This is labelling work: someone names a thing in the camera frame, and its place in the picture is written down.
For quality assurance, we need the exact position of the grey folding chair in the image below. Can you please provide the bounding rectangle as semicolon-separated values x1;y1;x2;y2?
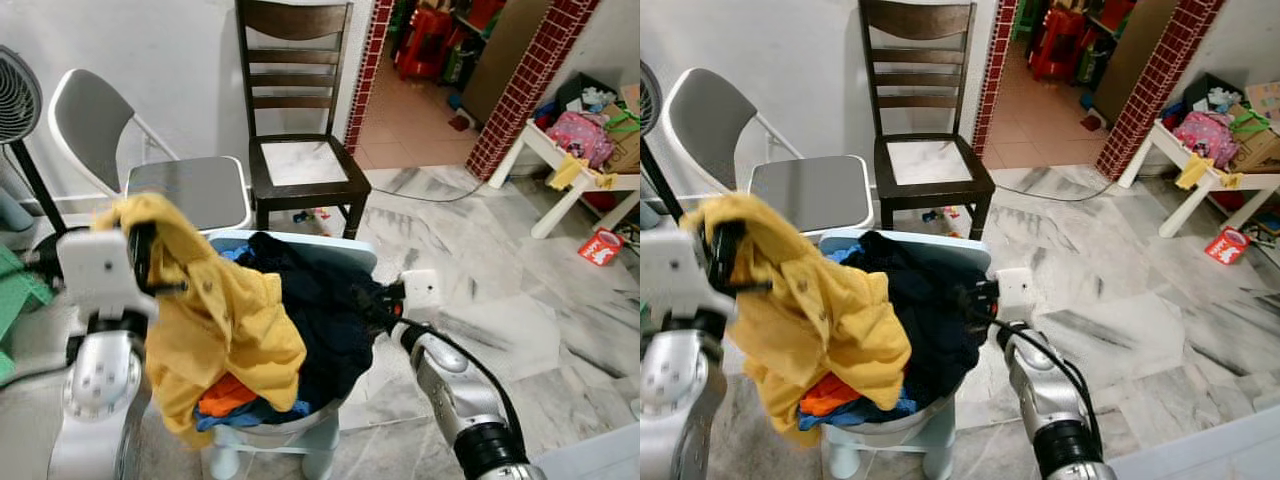
660;67;876;236
47;67;253;236

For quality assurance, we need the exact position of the red plastic stool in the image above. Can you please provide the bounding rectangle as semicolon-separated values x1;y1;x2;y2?
395;0;453;83
1030;0;1086;83

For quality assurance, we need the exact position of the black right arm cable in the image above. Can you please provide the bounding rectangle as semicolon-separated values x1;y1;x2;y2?
1000;318;1106;461
405;318;526;441

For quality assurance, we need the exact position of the yellow garment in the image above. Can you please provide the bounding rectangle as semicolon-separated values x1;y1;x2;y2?
93;192;309;448
682;192;913;448

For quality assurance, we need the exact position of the grey laundry basket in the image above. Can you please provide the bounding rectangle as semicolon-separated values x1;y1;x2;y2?
820;395;956;451
215;395;346;451

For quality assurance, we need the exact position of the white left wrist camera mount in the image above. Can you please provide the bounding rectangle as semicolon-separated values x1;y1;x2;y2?
640;226;716;321
55;226;138;321

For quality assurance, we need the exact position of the light blue plastic stool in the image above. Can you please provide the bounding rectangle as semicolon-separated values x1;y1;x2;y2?
203;228;381;480
818;228;986;480

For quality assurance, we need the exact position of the white side table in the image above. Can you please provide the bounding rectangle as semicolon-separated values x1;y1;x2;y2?
1117;118;1280;241
487;118;641;241

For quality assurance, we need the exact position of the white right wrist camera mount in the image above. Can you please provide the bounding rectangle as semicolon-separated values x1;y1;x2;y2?
993;266;1036;323
400;268;442;323

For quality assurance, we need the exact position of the pink backpack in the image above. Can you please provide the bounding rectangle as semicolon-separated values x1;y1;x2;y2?
1172;110;1241;169
545;110;616;169

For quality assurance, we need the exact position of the dark wooden chair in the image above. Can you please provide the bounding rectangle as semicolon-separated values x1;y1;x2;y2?
235;0;374;241
858;0;998;241

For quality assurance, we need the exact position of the green plastic step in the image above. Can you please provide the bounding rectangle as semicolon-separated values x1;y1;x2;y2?
0;243;53;386

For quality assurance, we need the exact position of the cardboard box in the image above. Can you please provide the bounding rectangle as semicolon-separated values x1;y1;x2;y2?
600;85;641;176
1225;80;1280;176

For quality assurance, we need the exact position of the blue garment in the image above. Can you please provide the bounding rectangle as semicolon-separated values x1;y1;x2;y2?
193;398;313;433
797;395;919;433

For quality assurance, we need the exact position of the small yellow cloth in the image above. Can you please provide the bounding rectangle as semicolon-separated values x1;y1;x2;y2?
1175;153;1246;193
547;153;621;193

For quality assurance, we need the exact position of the orange garment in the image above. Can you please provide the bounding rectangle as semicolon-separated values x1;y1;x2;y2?
195;372;263;418
800;372;863;418

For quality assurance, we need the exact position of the red printed box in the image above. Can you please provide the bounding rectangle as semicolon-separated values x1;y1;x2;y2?
1203;227;1251;266
577;227;627;268

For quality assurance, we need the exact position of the standing fan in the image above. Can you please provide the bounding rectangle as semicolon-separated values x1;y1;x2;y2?
0;45;71;256
640;60;687;223

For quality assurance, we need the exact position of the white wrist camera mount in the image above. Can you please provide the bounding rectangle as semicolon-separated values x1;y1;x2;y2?
993;266;1036;323
640;226;716;321
55;226;138;321
400;268;442;323

